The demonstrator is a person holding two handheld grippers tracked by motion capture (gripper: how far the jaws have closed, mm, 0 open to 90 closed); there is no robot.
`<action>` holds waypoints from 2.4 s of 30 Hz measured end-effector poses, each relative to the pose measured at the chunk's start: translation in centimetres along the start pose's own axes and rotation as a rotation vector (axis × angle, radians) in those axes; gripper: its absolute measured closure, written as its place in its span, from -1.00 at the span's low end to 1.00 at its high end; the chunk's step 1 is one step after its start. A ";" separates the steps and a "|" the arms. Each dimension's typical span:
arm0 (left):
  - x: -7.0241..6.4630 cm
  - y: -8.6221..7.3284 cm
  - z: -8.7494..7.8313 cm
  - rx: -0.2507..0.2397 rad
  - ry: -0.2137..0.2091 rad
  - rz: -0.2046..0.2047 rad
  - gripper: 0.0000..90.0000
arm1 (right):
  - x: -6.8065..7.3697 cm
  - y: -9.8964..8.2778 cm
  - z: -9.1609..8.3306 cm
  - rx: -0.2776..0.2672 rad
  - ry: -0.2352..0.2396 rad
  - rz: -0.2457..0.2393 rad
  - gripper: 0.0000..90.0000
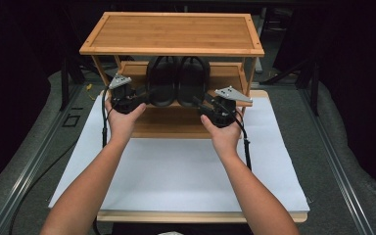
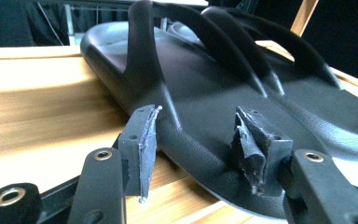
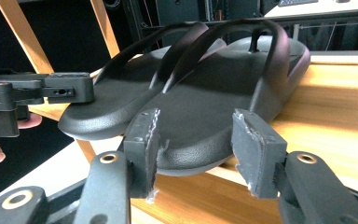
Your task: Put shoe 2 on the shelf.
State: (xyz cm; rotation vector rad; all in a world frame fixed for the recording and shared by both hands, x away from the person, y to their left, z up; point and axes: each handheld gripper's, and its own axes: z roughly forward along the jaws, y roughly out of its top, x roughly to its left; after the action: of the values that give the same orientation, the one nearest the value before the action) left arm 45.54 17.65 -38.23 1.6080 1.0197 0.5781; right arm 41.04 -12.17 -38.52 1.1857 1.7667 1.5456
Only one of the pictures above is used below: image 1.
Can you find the wooden three-tier shoe rack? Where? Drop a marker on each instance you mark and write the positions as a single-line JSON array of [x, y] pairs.
[[173, 32]]

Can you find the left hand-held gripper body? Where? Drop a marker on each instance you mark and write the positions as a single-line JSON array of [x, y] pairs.
[[124, 98]]

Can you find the black metal stand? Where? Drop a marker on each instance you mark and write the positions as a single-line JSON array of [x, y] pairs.
[[66, 81], [314, 88]]

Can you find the person's right hand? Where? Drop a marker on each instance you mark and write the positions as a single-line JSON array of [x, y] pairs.
[[223, 137]]

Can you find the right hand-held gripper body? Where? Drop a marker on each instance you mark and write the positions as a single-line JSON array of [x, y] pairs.
[[222, 111]]

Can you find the person's dark clothing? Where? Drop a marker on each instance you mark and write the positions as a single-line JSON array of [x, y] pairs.
[[176, 229]]

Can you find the person's left hand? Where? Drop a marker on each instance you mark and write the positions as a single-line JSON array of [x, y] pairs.
[[122, 125]]

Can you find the black slipper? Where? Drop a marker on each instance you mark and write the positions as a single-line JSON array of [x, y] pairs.
[[192, 84], [161, 84]]

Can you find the white table mat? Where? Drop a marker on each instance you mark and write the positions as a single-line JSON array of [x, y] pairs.
[[176, 173]]

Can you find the small yellow tag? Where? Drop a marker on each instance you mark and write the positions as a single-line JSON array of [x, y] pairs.
[[89, 87]]

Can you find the grey metal floor rail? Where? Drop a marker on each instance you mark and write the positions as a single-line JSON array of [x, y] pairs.
[[336, 163], [29, 169]]

